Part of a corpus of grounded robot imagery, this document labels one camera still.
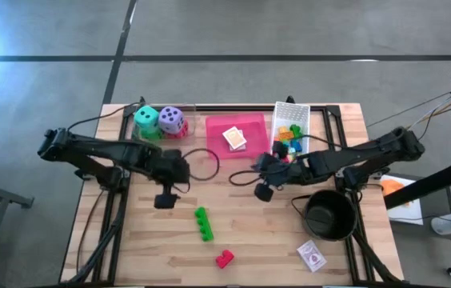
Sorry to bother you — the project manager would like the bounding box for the long green building block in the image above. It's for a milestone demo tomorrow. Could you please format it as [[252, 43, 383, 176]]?
[[194, 206, 214, 242]]

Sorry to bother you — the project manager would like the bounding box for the green foam die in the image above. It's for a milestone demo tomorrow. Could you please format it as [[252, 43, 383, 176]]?
[[141, 126, 163, 142]]

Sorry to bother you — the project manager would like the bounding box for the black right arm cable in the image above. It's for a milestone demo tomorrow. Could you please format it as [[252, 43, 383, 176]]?
[[228, 134, 345, 187]]

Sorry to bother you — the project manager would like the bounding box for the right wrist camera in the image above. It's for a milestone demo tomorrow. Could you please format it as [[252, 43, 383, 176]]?
[[271, 140, 289, 159]]

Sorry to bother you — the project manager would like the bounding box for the white paper sheet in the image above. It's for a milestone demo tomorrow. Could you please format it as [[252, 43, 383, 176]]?
[[380, 174, 425, 226]]

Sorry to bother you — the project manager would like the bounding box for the teal foam die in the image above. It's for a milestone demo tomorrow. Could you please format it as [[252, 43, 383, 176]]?
[[134, 106, 160, 131]]

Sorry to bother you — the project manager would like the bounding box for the large red stepped block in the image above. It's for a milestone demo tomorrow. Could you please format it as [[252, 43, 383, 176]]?
[[215, 249, 235, 269]]

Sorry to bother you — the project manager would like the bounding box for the red playing card box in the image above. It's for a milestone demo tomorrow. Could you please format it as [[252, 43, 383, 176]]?
[[296, 239, 328, 274]]

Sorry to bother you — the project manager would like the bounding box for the white perforated basket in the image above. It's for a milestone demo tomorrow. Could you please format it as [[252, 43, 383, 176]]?
[[269, 101, 312, 162]]

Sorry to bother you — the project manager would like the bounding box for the white rounded object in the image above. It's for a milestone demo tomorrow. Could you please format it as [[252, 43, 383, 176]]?
[[430, 214, 451, 236]]

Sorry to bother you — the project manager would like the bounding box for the black desk beam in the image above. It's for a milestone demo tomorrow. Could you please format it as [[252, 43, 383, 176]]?
[[383, 158, 451, 211]]

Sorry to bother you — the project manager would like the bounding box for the black aluminium rig frame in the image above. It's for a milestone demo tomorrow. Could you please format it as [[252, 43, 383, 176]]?
[[63, 95, 406, 288]]

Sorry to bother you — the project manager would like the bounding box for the grey cable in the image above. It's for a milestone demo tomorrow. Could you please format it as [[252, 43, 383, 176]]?
[[367, 91, 451, 131]]

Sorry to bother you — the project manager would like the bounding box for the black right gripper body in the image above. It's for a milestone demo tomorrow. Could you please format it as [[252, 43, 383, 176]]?
[[255, 153, 303, 188]]

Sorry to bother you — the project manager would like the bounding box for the red foam die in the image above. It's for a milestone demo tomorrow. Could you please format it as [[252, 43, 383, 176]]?
[[165, 121, 190, 140]]

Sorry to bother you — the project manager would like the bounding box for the orange object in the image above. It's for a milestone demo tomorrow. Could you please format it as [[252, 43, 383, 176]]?
[[381, 178, 410, 198]]

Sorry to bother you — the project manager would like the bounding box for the black bucket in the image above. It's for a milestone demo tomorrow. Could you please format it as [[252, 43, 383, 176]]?
[[291, 190, 358, 242]]

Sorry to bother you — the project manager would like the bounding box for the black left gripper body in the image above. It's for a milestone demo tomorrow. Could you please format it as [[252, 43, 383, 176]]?
[[157, 158, 191, 196]]

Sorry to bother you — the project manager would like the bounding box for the purple foam die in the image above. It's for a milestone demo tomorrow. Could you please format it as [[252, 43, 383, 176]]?
[[158, 106, 186, 135]]

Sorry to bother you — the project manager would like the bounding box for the pink plastic bin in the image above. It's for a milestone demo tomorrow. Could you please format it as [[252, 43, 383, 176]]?
[[205, 112, 271, 160]]

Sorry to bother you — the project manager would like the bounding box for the clear plastic bin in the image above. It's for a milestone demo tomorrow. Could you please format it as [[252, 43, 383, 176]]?
[[131, 102, 198, 142]]

